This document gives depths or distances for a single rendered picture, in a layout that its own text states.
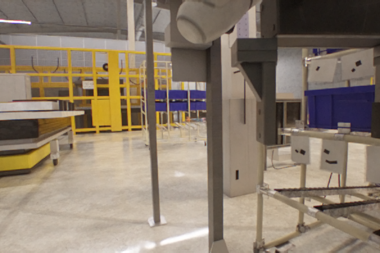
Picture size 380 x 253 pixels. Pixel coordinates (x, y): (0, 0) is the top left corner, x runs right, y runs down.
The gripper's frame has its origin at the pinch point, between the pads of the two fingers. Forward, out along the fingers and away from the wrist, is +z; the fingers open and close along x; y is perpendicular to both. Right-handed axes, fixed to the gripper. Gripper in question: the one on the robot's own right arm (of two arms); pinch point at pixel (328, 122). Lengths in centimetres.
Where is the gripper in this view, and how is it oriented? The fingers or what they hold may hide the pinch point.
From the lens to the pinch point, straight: 25.5
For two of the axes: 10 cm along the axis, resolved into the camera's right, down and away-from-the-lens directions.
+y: -0.1, 0.9, -10.0
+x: 10.0, -0.3, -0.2
